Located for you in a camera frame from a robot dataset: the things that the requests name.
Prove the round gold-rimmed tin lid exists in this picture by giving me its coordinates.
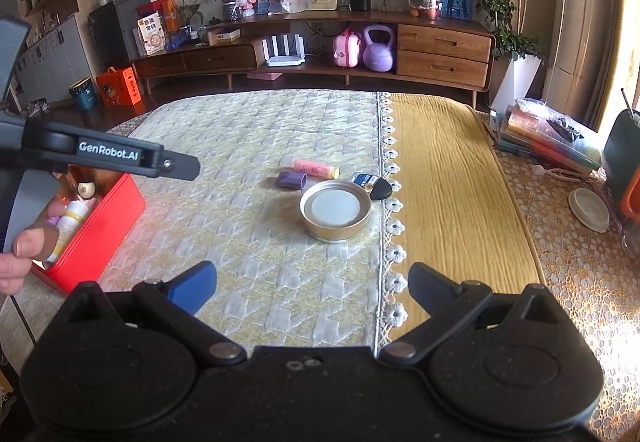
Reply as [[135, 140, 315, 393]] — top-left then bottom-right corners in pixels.
[[299, 180, 372, 243]]

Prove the white router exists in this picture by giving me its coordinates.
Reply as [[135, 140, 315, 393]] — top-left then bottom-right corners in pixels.
[[261, 34, 307, 68]]

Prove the red box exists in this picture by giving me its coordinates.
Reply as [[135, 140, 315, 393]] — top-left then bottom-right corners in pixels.
[[30, 172, 146, 295]]

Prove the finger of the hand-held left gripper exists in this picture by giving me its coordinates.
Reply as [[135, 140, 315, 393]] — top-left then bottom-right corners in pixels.
[[160, 153, 201, 182]]

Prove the pink tube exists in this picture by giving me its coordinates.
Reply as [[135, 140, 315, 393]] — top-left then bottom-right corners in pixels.
[[292, 159, 341, 179]]

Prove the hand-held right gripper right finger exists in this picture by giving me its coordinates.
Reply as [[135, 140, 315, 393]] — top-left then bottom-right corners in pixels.
[[380, 262, 571, 365]]

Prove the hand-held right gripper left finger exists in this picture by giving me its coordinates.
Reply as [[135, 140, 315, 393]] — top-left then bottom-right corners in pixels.
[[60, 261, 246, 364]]

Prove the white plastic spoon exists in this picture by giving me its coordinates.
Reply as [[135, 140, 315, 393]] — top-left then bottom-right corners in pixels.
[[531, 163, 581, 180]]

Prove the person's left hand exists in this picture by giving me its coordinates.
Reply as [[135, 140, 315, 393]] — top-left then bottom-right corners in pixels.
[[0, 198, 68, 296]]

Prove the dark green container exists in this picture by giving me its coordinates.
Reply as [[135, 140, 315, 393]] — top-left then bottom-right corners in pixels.
[[602, 109, 640, 203]]

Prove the teal tin bucket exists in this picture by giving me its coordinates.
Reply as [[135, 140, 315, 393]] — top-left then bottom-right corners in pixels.
[[68, 77, 98, 112]]

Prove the quilted pale mat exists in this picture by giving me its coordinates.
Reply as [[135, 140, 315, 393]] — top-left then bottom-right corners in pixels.
[[105, 89, 396, 348]]

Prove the white planter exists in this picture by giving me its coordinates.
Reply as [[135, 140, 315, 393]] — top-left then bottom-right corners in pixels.
[[489, 53, 543, 110]]

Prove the orange paper bag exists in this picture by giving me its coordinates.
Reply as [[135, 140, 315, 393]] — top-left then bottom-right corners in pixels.
[[150, 0, 181, 33]]

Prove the small cardboard box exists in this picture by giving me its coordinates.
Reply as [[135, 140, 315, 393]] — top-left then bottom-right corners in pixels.
[[207, 28, 242, 46]]

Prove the stack of coloured folders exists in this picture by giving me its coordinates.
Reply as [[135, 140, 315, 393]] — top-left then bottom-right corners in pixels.
[[492, 98, 606, 173]]

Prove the orange gift box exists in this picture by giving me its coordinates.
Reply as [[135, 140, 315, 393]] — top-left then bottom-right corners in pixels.
[[95, 67, 143, 108]]

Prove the black rounded case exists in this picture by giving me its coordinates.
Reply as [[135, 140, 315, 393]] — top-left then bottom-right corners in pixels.
[[367, 177, 394, 202]]

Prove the wooden TV cabinet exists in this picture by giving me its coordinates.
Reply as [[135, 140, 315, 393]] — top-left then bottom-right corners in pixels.
[[131, 11, 497, 109]]

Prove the dark mini fridge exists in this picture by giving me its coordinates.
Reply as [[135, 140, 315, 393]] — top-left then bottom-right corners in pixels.
[[88, 0, 151, 68]]

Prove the printed book box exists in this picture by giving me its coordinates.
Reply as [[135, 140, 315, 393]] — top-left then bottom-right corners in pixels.
[[136, 14, 167, 57]]

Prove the purple faceted block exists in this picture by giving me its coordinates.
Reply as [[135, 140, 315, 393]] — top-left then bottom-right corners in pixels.
[[276, 171, 308, 191]]

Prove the round cream lid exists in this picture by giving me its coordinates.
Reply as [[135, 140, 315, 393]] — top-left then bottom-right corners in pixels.
[[568, 188, 612, 234]]

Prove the pink toy case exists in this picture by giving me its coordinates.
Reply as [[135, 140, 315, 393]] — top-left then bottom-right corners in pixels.
[[332, 27, 362, 69]]

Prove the purple kettlebell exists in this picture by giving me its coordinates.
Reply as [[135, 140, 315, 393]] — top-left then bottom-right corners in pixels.
[[362, 24, 396, 72]]

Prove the orange stool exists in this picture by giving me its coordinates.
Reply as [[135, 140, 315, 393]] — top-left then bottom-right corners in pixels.
[[620, 172, 640, 223]]

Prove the white and orange tube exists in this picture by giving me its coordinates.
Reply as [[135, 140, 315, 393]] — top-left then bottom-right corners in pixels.
[[44, 199, 98, 268]]

